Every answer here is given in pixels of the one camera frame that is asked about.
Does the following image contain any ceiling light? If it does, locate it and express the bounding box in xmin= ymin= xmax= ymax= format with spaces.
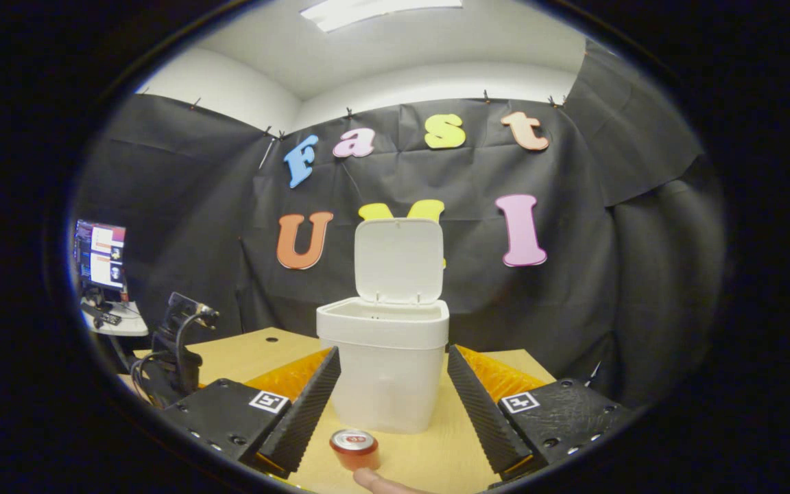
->
xmin=299 ymin=0 xmax=464 ymax=33

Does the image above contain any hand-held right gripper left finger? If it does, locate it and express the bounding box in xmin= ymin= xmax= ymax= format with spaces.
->
xmin=162 ymin=346 xmax=342 ymax=480

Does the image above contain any black cable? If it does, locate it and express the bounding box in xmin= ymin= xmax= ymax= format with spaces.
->
xmin=130 ymin=350 xmax=166 ymax=407

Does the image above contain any white desktop garbage bin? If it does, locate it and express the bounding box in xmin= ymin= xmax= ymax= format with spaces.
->
xmin=316 ymin=218 xmax=451 ymax=434

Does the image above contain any wooden desktop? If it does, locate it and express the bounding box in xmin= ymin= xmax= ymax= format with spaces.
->
xmin=117 ymin=328 xmax=557 ymax=494

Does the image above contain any red pop can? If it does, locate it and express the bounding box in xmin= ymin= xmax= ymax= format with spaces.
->
xmin=329 ymin=430 xmax=381 ymax=471

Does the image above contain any black backdrop cloth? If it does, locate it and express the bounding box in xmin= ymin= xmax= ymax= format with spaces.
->
xmin=69 ymin=41 xmax=725 ymax=405

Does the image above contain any white side table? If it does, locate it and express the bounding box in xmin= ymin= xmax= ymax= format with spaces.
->
xmin=81 ymin=301 xmax=149 ymax=337

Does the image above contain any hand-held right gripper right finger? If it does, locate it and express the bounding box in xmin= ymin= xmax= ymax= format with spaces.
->
xmin=447 ymin=344 xmax=636 ymax=481

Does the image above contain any computer monitor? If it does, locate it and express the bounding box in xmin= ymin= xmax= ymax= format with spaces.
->
xmin=74 ymin=220 xmax=127 ymax=292

